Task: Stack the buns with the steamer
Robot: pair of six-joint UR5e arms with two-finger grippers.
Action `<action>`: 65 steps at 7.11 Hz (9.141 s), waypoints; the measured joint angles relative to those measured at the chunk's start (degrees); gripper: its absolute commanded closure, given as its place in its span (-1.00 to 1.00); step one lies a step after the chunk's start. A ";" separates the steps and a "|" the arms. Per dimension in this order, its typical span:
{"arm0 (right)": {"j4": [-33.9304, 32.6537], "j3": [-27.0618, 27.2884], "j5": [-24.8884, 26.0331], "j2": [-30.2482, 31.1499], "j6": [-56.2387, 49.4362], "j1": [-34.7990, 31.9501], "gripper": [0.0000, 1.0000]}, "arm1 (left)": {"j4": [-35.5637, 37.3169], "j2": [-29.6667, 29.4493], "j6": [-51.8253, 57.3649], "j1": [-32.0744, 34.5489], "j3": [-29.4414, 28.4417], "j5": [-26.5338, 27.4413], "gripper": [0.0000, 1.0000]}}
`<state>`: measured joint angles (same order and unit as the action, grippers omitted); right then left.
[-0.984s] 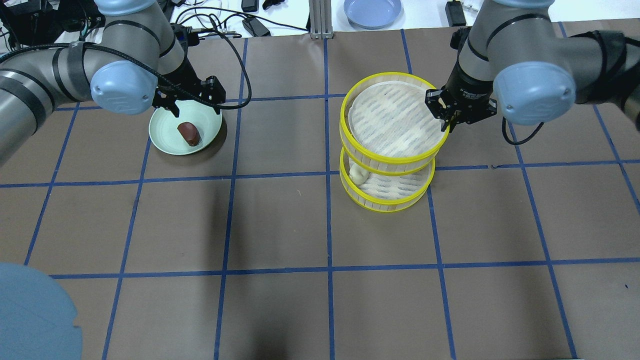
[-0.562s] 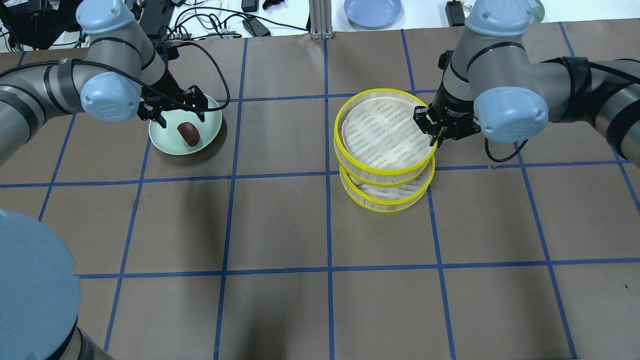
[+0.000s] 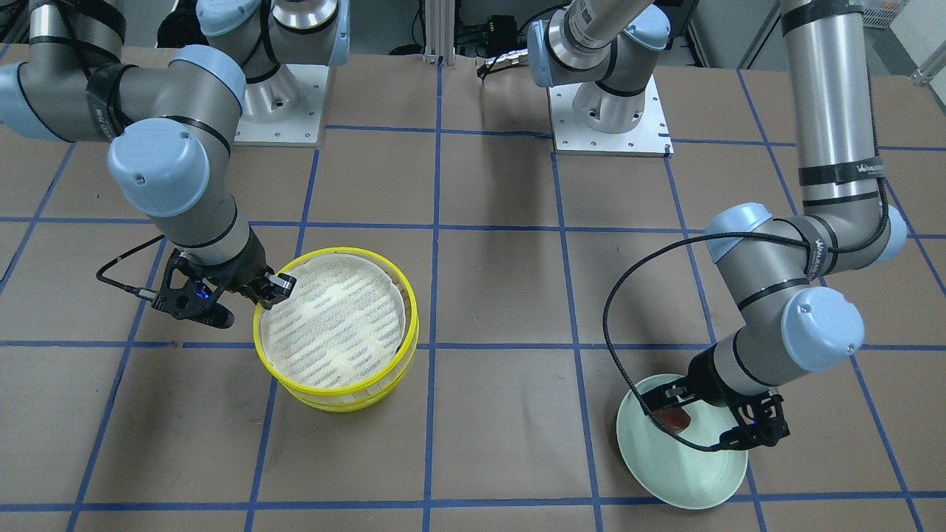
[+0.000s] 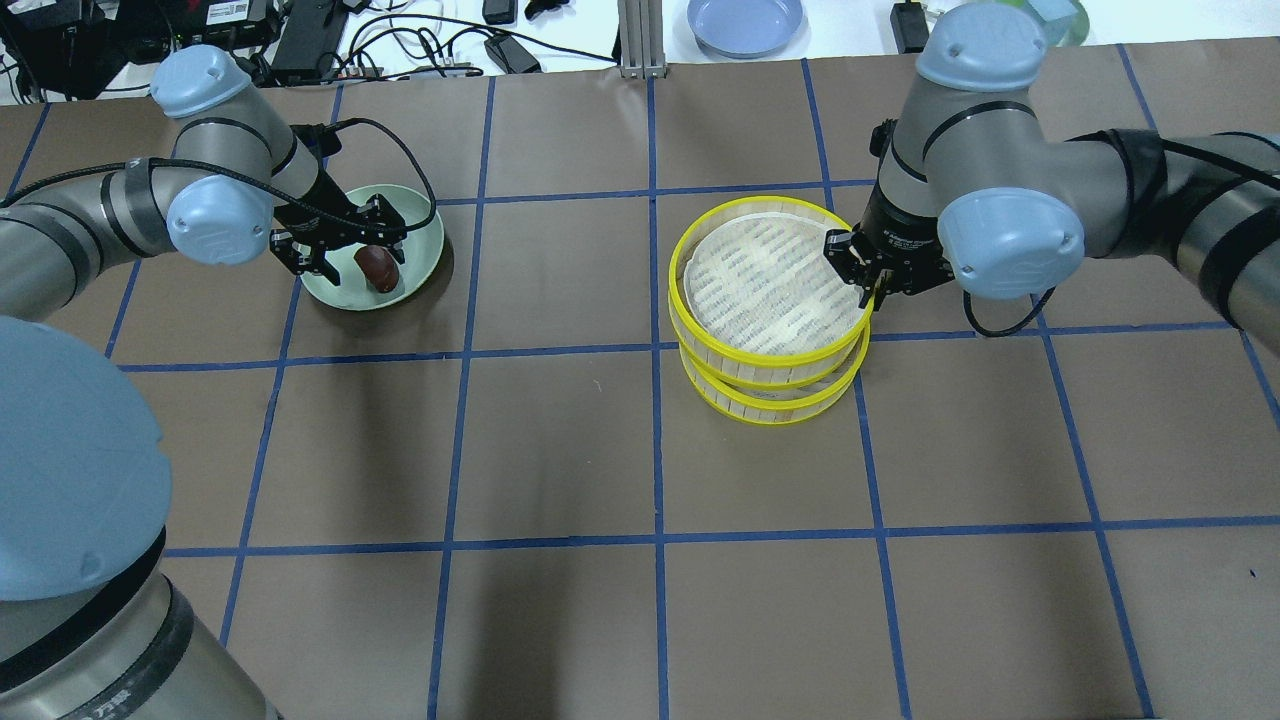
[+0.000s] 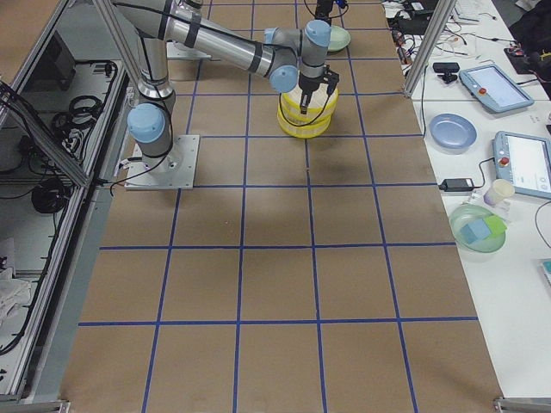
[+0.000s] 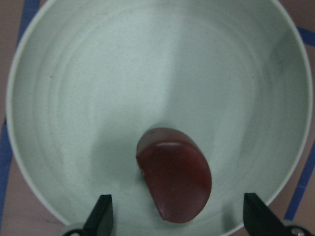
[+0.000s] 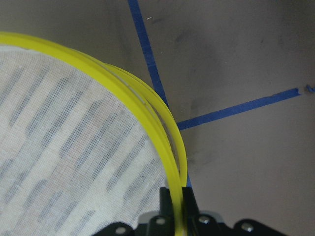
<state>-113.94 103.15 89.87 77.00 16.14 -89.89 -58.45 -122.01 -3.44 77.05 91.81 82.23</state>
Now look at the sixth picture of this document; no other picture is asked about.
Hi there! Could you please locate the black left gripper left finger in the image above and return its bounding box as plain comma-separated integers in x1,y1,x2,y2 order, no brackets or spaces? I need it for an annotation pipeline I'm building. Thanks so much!
83,194,113,236

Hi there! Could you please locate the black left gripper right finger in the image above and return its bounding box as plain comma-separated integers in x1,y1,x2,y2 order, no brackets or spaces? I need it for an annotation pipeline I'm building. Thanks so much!
243,193,292,236

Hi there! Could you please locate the brown steamed bun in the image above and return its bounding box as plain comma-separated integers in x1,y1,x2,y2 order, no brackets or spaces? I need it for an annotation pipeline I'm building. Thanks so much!
136,127,212,224

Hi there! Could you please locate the light green plate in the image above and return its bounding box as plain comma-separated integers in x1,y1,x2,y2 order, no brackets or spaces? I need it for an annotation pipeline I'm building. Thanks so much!
6,0,313,236

